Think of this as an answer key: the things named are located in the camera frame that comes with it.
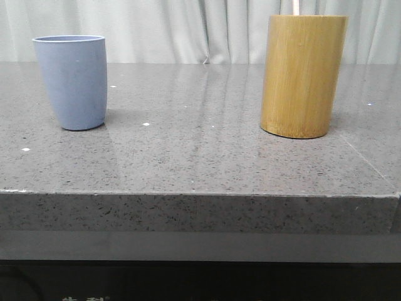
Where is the blue plastic cup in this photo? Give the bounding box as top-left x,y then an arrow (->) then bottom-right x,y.
33,35 -> 108,131

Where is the pink chopstick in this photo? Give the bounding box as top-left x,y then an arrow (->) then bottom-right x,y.
292,0 -> 300,16

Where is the pale grey-green curtain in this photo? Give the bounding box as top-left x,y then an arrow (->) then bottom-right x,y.
1,1 -> 400,64

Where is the bamboo cylindrical holder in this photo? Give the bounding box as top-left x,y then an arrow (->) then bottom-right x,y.
260,15 -> 348,139

